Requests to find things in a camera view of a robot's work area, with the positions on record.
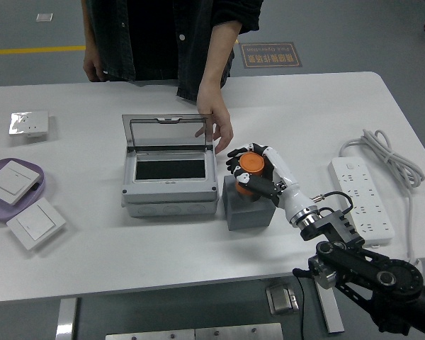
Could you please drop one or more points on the person's left hand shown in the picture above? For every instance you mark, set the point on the person's left hand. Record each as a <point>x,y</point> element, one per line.
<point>216,106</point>

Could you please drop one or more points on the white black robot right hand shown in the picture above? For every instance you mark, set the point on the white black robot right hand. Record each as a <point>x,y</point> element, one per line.
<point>295,202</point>

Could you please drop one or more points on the person's right hand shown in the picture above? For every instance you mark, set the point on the person's right hand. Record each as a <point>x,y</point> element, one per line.
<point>95,69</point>

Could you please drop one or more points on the orange cylinder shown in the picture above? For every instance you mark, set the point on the orange cylinder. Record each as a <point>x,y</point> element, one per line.
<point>253,163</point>

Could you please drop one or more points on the grey box with clear lid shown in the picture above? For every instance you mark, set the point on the grey box with clear lid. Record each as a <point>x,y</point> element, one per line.
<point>170,196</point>

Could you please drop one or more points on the person's left forearm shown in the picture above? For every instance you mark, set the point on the person's left forearm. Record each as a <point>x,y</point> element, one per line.
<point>221,53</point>

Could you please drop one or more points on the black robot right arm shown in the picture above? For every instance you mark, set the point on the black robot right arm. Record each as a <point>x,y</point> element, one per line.
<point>393,280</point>

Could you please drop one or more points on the grey cube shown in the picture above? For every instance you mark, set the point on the grey cube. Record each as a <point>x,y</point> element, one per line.
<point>249,216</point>

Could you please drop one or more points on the silver metal floor box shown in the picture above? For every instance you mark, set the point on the silver metal floor box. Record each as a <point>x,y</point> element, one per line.
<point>281,299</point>

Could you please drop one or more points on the white power strip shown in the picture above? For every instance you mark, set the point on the white power strip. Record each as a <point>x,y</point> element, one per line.
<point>354,180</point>

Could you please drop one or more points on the yellow floor tape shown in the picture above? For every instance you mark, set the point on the yellow floor tape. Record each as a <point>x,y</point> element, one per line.
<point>35,50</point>

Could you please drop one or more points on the person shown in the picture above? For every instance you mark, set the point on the person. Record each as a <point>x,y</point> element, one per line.
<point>156,39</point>

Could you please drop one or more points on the small silver floor plate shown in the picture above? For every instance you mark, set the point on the small silver floor plate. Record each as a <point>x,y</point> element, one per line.
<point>44,17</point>

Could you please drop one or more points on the brown floor sign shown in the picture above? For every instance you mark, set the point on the brown floor sign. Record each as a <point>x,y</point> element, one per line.
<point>271,55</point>

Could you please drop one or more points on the white table leg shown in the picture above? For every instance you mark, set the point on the white table leg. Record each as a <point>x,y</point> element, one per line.
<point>66,318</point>
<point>334,315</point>

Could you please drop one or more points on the white wall socket in wrap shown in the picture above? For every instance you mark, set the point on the white wall socket in wrap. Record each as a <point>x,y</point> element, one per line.
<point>35,122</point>

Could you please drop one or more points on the white wall switch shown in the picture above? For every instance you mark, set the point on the white wall switch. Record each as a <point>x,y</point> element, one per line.
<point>35,223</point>
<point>10,180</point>

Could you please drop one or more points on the grey metal base plate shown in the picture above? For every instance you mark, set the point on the grey metal base plate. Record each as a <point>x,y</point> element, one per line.
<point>239,332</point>
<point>150,335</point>

